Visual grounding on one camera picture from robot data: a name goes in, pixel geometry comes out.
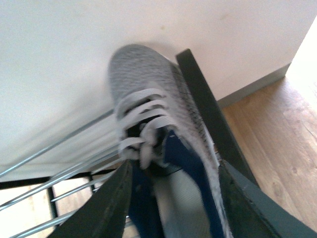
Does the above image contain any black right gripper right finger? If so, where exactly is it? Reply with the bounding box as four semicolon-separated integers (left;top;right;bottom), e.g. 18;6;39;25
219;160;317;238

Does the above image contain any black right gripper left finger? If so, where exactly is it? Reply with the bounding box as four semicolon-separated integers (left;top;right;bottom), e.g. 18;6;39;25
49;161;132;238

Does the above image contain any grey knit sneaker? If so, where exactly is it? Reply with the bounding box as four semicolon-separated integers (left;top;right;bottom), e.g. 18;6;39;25
108;44;232;238

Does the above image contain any black metal shoe rack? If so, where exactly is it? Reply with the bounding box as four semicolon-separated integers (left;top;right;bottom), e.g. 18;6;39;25
0;49;257;238

